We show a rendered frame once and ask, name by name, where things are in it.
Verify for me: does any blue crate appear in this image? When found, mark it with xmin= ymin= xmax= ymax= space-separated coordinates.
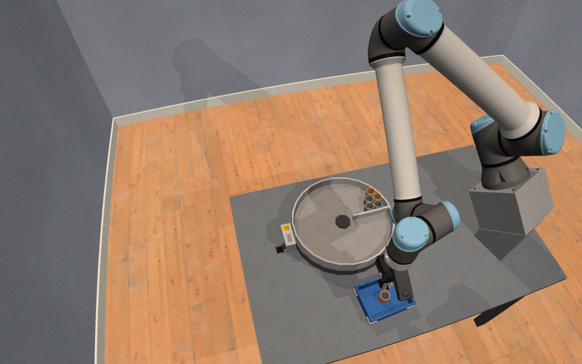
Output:
xmin=353 ymin=277 xmax=414 ymax=325

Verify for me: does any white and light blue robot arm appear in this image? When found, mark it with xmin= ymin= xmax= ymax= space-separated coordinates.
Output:
xmin=368 ymin=0 xmax=565 ymax=301

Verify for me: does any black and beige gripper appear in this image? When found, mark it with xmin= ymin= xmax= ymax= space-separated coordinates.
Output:
xmin=375 ymin=254 xmax=395 ymax=291

